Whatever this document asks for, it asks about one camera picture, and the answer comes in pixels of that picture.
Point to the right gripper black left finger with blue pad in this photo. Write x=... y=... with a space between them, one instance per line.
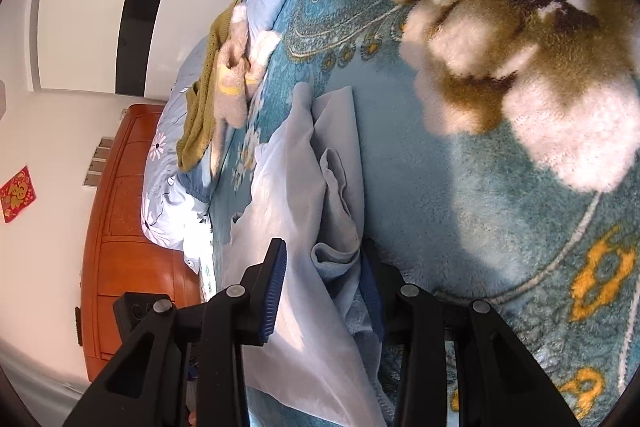
x=144 y=384

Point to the light blue printed t-shirt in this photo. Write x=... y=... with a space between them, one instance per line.
x=323 y=355

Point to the wall switch panel row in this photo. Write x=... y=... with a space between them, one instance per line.
x=98 y=162

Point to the red fu wall decoration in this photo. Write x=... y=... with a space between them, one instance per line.
x=16 y=195

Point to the teal floral plush blanket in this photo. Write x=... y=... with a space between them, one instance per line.
x=499 y=144

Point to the blue daisy print duvet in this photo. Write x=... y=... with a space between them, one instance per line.
x=175 y=205

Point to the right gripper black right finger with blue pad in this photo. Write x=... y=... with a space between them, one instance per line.
x=499 y=381

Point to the olive green knit sweater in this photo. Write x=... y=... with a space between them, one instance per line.
x=199 y=126

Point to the cream fluffy sweater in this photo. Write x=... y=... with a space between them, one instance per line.
x=241 y=65

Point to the orange wooden headboard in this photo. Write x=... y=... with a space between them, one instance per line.
x=118 y=257

